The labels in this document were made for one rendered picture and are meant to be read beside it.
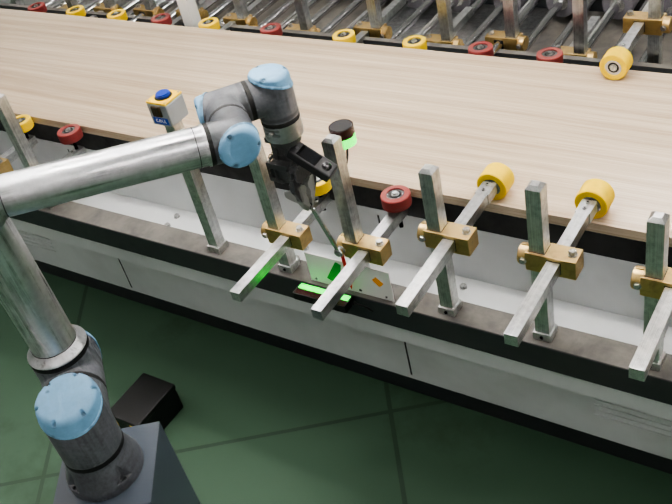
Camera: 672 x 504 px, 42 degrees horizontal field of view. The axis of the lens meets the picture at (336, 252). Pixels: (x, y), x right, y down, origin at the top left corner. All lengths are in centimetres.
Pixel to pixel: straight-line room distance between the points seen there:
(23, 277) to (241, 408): 126
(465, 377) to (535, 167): 76
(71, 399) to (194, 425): 108
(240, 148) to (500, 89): 110
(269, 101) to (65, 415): 83
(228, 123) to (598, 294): 104
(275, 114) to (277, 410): 138
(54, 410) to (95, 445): 13
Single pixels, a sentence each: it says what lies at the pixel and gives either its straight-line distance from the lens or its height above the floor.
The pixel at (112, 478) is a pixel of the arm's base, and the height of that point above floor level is 65.
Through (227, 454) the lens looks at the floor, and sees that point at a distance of 301.
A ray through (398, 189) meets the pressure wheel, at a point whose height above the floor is 90.
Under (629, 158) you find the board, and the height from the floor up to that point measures 90.
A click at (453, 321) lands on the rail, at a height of 70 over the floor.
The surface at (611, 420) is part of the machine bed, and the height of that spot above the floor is 19.
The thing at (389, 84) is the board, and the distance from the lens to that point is 281.
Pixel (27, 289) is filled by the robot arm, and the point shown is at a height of 110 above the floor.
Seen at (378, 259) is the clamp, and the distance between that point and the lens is 221.
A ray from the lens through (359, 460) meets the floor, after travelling 287.
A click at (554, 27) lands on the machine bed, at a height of 71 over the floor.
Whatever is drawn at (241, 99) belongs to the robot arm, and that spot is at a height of 136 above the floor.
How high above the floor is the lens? 225
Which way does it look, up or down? 38 degrees down
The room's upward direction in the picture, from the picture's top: 14 degrees counter-clockwise
